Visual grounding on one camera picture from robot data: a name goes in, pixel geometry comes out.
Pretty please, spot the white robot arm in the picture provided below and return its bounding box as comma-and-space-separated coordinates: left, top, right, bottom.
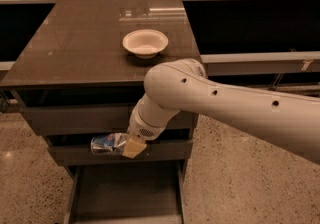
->
128, 59, 320, 163

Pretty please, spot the long grey bench rail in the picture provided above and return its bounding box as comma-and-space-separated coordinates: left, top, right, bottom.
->
201, 51, 320, 76

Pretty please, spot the open bottom drawer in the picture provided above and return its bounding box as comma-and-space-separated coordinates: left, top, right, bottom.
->
63, 160, 187, 224

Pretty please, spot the middle drawer front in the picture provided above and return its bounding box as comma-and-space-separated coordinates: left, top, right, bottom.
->
48, 140, 193, 166

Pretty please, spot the top drawer front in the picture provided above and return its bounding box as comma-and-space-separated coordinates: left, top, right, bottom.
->
20, 101, 201, 137

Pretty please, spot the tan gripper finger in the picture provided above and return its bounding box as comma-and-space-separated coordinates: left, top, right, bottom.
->
122, 135, 147, 159

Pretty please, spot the white paper bowl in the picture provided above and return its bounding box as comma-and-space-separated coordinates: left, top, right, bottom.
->
122, 29, 169, 59

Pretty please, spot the redbull can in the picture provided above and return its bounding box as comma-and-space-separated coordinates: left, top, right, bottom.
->
90, 133, 128, 155

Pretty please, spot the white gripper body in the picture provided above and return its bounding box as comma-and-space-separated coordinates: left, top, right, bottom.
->
127, 94, 179, 141

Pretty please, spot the dark drawer cabinet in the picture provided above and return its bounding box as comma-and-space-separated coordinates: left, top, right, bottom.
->
0, 0, 209, 224

